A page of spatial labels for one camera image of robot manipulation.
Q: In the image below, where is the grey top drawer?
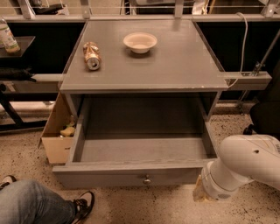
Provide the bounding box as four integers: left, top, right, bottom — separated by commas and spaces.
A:
53, 95, 216, 188

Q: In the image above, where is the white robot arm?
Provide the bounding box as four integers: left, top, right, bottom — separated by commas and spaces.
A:
192, 134, 280, 202

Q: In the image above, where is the round metal drawer knob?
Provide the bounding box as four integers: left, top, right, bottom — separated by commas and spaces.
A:
143, 175, 151, 185

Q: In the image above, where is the black office chair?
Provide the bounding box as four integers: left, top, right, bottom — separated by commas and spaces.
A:
243, 61, 280, 140

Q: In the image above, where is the black white right shoe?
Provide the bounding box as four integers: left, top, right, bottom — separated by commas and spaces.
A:
71, 191, 95, 224

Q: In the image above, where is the black white shoe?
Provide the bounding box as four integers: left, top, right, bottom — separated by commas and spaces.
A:
71, 191, 95, 224
0, 175, 17, 190

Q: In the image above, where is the metal clamp rod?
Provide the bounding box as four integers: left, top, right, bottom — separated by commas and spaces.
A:
251, 29, 280, 76

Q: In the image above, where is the yellow item in box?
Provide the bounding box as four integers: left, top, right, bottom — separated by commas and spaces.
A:
59, 116, 75, 137

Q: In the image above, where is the grey wooden cabinet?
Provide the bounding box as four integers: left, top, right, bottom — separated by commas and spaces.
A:
60, 20, 227, 120

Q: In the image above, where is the brown cardboard box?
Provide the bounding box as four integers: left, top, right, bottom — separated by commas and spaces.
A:
41, 94, 74, 164

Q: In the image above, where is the white ceramic bowl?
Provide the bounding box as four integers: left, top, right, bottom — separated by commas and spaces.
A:
123, 32, 158, 54

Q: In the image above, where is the blue jeans leg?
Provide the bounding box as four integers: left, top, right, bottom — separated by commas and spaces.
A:
0, 180, 75, 224

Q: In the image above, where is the crushed gold drink can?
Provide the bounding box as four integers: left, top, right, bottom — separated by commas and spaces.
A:
83, 42, 102, 71

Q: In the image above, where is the black white left shoe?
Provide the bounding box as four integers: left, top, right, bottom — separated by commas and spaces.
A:
0, 175, 17, 190

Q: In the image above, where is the small black side table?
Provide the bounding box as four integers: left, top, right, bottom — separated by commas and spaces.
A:
0, 36, 46, 132

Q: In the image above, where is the plastic drink bottle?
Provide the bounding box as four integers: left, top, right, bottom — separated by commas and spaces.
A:
0, 17, 20, 53

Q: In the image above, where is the white cable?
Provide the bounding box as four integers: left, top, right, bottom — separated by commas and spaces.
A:
227, 11, 249, 89

